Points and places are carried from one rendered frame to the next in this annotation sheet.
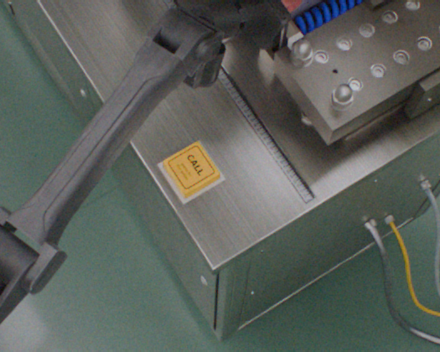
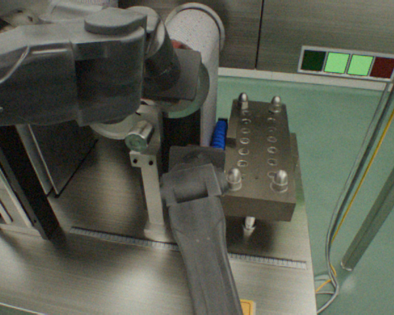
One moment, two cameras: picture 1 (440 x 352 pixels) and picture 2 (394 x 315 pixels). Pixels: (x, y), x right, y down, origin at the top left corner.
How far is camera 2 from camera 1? 94 cm
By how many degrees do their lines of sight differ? 38
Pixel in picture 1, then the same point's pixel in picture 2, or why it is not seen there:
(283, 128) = (246, 244)
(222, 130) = not seen: hidden behind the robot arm
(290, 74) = (238, 197)
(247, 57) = not seen: hidden behind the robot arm
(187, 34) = (201, 175)
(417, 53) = (275, 144)
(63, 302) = not seen: outside the picture
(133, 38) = (106, 275)
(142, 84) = (211, 243)
